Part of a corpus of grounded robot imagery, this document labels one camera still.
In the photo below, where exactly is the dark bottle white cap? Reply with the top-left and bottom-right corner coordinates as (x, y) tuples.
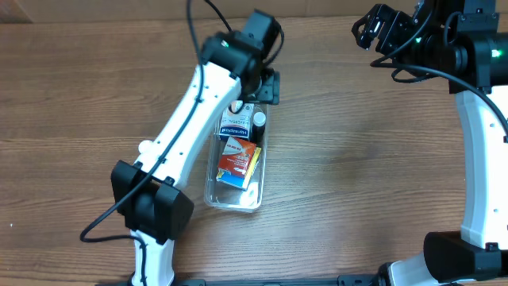
(252, 112), (267, 144)

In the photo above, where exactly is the blue yellow VapoDrops box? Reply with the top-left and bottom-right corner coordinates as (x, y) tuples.
(216, 147), (261, 190)

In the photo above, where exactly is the white blue Hansaplast box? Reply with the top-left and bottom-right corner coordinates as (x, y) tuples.
(218, 100), (255, 141)

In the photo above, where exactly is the red orange small box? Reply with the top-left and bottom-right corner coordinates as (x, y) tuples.
(217, 137), (256, 178)

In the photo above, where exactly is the clear plastic container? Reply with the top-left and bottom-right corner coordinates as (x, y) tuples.
(204, 103), (269, 213)

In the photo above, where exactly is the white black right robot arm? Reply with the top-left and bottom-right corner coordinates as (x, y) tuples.
(339, 0), (507, 285)

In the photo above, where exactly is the orange tube white cap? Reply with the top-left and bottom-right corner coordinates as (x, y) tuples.
(138, 140), (153, 154)

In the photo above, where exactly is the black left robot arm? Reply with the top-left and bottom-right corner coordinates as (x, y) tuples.
(110, 10), (283, 285)

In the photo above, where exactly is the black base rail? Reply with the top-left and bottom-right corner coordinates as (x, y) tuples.
(170, 274), (390, 286)

